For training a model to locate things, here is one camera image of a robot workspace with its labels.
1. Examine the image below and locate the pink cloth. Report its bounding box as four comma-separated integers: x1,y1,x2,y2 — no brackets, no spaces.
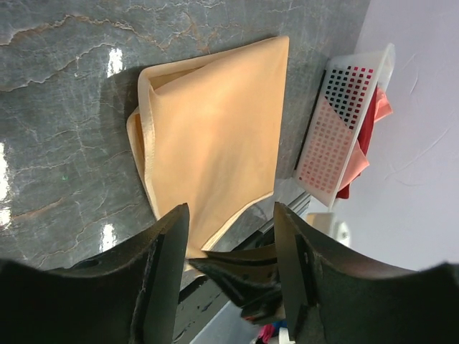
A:
336,87,393,199

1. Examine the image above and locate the red cloth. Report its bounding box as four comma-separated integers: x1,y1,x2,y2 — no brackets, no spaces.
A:
336,90,377,199

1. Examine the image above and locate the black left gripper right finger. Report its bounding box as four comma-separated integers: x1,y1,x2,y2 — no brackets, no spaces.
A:
274,203,458,343

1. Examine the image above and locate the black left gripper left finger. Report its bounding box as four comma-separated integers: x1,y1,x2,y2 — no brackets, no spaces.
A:
1,204,189,343

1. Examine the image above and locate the white perforated plastic basket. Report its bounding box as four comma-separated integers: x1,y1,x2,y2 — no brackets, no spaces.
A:
294,44,395,208

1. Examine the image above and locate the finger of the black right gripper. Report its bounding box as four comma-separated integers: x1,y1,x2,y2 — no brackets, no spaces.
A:
188,247,285,325

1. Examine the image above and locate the peach cloth napkin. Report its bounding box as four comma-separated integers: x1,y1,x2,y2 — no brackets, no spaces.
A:
126,36,289,259

